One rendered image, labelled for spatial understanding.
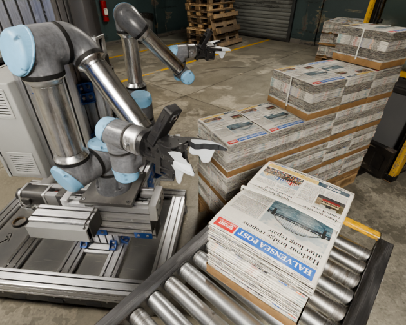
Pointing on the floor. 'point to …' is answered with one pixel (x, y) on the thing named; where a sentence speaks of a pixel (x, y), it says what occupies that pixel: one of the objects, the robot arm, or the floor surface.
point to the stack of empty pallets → (203, 11)
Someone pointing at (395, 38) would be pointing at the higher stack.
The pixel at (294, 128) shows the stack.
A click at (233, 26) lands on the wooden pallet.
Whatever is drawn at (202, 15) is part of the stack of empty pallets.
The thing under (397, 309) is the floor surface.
